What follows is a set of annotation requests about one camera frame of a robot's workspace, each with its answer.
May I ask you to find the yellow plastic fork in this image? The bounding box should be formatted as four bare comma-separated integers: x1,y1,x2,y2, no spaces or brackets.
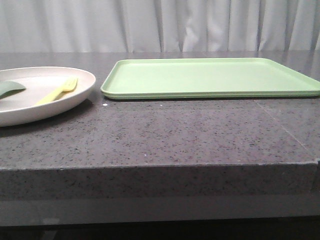
35,77,78,106

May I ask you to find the beige round plate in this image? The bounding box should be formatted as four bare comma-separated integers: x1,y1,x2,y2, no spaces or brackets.
0,66,96,127

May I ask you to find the green utensil on plate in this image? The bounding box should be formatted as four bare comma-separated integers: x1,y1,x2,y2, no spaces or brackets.
0,81,26,99

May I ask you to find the light green plastic tray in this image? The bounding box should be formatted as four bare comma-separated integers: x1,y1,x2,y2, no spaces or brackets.
100,57,320,100

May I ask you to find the grey pleated curtain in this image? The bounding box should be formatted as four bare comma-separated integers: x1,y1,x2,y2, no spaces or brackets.
0,0,320,53

